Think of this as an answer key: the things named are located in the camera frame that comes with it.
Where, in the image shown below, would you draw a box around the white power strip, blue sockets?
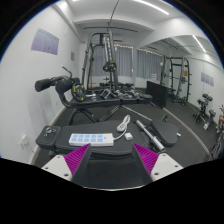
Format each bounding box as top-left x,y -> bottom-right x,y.
68,132 -> 115,148

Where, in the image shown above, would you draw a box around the white coiled power cable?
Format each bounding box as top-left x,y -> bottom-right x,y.
112,114 -> 132,141

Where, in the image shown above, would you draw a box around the black power rack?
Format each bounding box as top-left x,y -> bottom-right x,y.
159,55 -> 192,106

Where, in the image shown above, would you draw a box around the grey cable machine frame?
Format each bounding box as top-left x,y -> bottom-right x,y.
80,0 -> 120,93

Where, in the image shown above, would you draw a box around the black roller-pad exercise bench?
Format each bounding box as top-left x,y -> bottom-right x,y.
34,65 -> 154,123

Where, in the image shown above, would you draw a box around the long ceiling light strip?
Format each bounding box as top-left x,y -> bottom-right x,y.
133,0 -> 170,16
192,34 -> 208,54

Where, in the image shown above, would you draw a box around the small black padded seat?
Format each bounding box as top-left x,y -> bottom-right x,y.
149,119 -> 179,148

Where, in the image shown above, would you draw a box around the black yellow weight plate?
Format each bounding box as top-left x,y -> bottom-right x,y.
71,83 -> 86,103
102,60 -> 118,72

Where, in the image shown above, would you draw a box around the grey window curtain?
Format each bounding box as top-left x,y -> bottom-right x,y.
136,49 -> 164,80
91,44 -> 134,78

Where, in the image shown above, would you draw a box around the black box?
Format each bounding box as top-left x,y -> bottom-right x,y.
145,80 -> 169,109

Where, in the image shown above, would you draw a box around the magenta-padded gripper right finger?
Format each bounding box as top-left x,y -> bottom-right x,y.
132,143 -> 184,186

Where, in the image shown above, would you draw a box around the black exercise machines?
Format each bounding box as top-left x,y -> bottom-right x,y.
194,93 -> 218,129

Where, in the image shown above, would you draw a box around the chrome barbell bar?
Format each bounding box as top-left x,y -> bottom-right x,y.
134,119 -> 165,152

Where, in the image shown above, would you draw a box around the small purple wall poster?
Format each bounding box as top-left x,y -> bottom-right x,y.
200,72 -> 215,88

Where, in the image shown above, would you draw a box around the person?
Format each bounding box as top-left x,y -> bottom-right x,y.
215,104 -> 224,134

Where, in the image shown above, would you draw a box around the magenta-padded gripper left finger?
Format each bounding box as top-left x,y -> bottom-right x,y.
41,143 -> 93,188

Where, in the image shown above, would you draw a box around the group of dumbbells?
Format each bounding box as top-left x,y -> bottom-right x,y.
99,84 -> 153,101

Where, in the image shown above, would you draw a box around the black padded weight bench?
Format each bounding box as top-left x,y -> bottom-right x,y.
35,119 -> 146,159

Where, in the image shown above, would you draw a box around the white wall socket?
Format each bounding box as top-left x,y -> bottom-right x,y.
18,134 -> 29,150

